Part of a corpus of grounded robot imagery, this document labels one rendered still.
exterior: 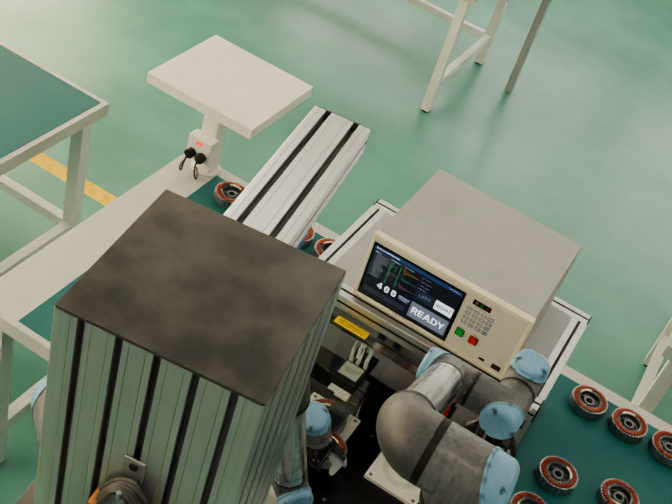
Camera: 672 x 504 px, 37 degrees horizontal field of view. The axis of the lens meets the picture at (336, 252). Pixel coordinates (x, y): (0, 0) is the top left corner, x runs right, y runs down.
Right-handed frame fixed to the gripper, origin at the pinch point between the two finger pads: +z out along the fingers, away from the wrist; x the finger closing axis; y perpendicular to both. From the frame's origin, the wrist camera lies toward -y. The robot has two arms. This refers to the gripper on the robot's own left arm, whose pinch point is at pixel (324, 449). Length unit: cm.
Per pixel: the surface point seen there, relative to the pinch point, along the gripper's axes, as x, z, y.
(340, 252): -25, -11, -44
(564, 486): 55, 21, -32
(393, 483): 18.5, 6.0, -3.8
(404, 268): -4, -29, -42
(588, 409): 51, 36, -60
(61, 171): -187, 123, -62
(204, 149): -93, 27, -65
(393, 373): 0.8, 16.0, -31.6
